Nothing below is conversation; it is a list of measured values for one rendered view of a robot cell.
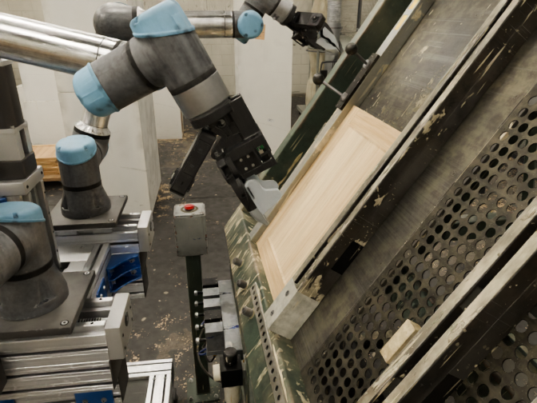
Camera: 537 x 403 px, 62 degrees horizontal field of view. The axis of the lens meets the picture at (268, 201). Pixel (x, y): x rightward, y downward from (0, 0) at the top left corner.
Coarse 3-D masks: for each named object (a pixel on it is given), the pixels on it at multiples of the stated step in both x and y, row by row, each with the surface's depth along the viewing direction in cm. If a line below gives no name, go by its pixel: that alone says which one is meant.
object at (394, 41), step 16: (432, 0) 133; (416, 16) 134; (400, 32) 135; (384, 48) 137; (384, 64) 138; (368, 80) 139; (352, 96) 140; (336, 112) 144; (336, 128) 143; (320, 144) 145; (304, 160) 148; (288, 192) 150; (272, 208) 151; (256, 224) 157; (256, 240) 155
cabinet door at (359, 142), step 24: (360, 120) 132; (336, 144) 139; (360, 144) 126; (384, 144) 114; (312, 168) 145; (336, 168) 131; (360, 168) 119; (312, 192) 137; (336, 192) 124; (288, 216) 143; (312, 216) 129; (336, 216) 118; (264, 240) 150; (288, 240) 135; (312, 240) 122; (264, 264) 141; (288, 264) 128
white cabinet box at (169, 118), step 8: (160, 96) 587; (168, 96) 588; (160, 104) 591; (168, 104) 592; (176, 104) 593; (160, 112) 595; (168, 112) 596; (176, 112) 598; (160, 120) 599; (168, 120) 600; (176, 120) 602; (160, 128) 603; (168, 128) 605; (176, 128) 606; (160, 136) 607; (168, 136) 609; (176, 136) 610
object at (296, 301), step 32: (512, 0) 90; (480, 32) 93; (512, 32) 89; (480, 64) 91; (448, 96) 92; (480, 96) 93; (416, 128) 96; (448, 128) 95; (384, 160) 100; (416, 160) 97; (384, 192) 99; (352, 224) 100; (320, 256) 104; (352, 256) 104; (288, 288) 109; (320, 288) 106; (288, 320) 108
